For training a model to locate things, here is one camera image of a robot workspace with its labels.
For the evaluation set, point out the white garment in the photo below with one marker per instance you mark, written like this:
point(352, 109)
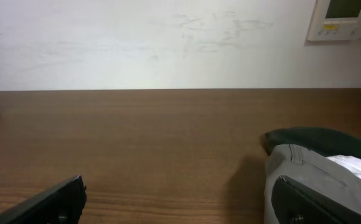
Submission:
point(351, 163)

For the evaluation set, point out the grey-green shorts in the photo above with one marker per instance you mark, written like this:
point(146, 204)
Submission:
point(314, 171)

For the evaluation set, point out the white wall control panel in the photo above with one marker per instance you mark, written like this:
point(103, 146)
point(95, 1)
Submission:
point(335, 20)

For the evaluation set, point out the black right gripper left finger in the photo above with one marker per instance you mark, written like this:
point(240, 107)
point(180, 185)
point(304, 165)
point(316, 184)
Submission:
point(61, 204)

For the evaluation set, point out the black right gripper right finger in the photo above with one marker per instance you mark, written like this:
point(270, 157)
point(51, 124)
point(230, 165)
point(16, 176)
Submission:
point(295, 203)

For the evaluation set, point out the dark green garment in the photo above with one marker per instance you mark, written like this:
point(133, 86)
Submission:
point(324, 141)

